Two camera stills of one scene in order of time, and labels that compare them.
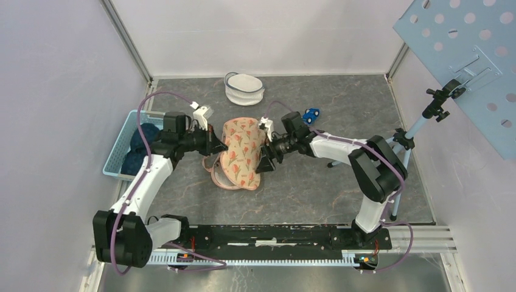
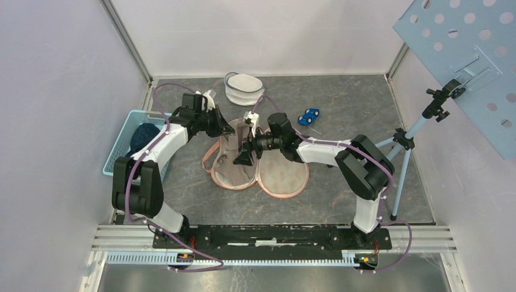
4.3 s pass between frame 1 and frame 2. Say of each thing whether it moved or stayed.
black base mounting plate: stayed
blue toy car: stayed
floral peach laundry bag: moved
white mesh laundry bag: stayed
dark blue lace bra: stayed
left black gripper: moved
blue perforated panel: stayed
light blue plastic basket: stayed
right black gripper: moved
